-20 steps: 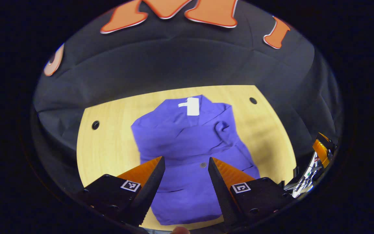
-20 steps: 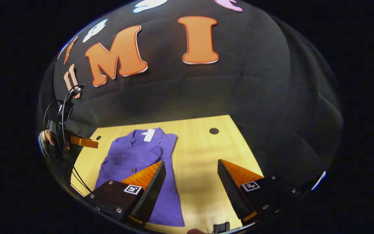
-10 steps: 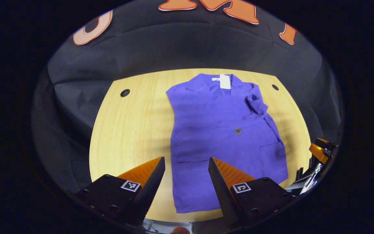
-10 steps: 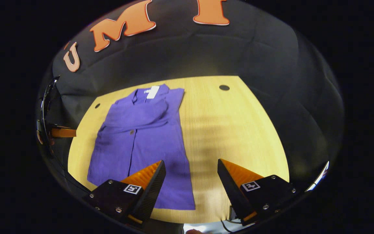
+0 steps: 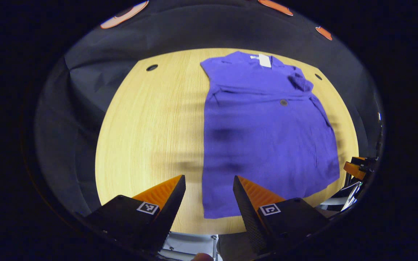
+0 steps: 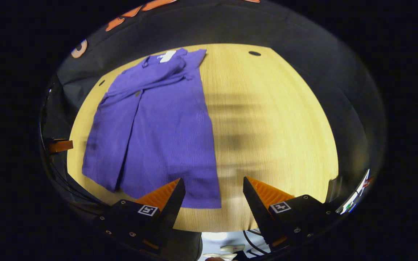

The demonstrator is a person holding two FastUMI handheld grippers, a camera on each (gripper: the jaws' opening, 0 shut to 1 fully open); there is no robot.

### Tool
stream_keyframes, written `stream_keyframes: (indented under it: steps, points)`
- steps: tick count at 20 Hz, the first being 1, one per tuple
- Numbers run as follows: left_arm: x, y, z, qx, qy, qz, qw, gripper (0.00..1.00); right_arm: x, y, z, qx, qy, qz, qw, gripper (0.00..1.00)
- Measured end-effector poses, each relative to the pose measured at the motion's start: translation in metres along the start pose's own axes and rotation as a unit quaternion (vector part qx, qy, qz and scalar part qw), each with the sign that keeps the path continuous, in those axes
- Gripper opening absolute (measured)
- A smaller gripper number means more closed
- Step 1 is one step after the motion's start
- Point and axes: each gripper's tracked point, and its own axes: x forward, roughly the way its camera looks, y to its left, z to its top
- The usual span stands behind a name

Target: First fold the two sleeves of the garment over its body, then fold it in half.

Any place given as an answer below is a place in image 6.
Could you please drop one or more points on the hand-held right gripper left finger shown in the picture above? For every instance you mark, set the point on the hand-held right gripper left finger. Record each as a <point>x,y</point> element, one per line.
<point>169,214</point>

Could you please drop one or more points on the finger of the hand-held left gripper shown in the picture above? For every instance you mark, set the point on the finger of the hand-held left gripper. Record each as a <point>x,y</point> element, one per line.
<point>62,145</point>

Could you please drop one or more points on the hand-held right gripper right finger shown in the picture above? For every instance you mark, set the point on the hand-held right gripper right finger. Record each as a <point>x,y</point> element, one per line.
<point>259,214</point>

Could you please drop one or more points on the purple shirt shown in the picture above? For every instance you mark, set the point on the purple shirt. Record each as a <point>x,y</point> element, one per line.
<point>165,137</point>

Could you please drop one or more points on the person's white shoe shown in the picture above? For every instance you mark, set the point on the person's white shoe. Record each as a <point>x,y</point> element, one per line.
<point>220,256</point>
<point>232,248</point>

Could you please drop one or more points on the white printed object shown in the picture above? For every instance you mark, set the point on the white printed object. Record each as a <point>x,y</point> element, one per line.
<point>356,194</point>

